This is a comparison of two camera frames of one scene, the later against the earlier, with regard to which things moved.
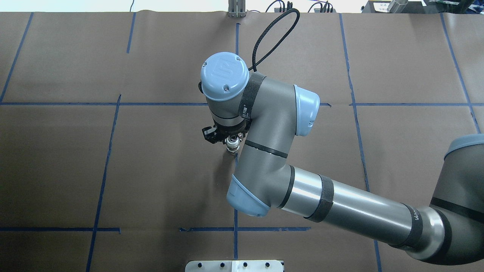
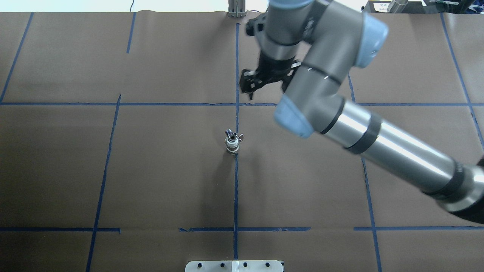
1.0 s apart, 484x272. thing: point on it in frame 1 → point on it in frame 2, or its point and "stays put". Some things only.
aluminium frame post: [236, 8] stays put
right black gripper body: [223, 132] → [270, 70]
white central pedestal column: [234, 266] stays put
